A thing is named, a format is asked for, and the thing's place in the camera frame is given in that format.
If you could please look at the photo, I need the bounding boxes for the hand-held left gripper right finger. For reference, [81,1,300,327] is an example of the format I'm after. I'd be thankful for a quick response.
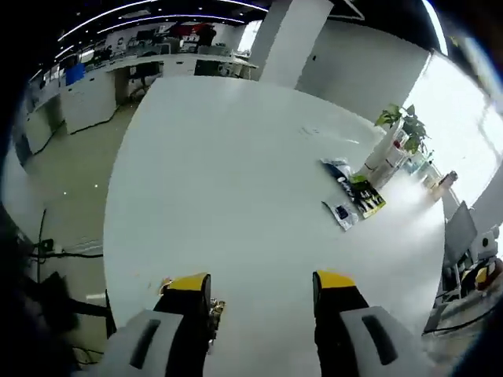
[312,269,433,377]

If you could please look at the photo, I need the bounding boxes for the white office desk row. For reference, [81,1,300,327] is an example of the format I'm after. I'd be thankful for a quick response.
[23,50,260,154]

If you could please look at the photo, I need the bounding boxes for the red-capped skincare bottle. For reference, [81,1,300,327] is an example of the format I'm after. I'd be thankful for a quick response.
[387,131,409,170]

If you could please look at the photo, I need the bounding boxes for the tall white skincare tube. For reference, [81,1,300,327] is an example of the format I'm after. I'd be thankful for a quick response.
[363,133,396,178]

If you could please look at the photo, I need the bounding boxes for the large bright window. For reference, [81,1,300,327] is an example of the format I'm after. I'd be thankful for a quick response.
[402,53,503,205]

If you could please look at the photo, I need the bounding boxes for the dark green skincare sachet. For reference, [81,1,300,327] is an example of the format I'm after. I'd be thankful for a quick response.
[320,156,387,220]

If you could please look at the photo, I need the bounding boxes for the clear blue skincare sachet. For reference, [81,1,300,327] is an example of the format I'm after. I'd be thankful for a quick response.
[321,200,359,232]

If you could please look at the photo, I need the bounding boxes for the grey office chair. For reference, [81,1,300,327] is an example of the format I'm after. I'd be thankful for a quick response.
[443,199,479,276]

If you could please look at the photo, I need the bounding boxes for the blue storage box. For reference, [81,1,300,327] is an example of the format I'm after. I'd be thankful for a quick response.
[64,64,86,86]

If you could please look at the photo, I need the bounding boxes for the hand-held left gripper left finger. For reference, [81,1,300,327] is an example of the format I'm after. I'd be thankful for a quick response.
[105,271,213,377]

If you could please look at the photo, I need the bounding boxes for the green potted plant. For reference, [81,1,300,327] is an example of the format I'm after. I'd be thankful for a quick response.
[375,103,432,155]

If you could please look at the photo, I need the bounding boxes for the gold foil skincare sachet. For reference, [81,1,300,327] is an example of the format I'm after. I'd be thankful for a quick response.
[158,276,228,346]

